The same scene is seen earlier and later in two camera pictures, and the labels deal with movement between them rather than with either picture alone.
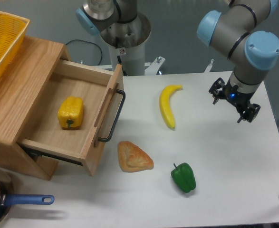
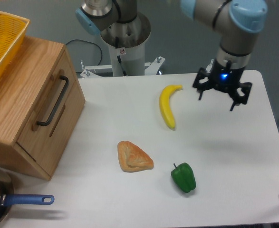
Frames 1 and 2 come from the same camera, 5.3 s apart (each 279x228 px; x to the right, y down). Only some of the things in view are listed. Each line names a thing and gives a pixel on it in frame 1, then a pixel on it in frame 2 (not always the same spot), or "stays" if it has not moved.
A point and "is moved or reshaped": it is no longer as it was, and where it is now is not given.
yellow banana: (165, 104) stays
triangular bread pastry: (131, 157) stays
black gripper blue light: (240, 99) -> (223, 78)
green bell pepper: (183, 176) stays
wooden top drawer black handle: (80, 108) is moved or reshaped
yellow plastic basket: (4, 31) stays
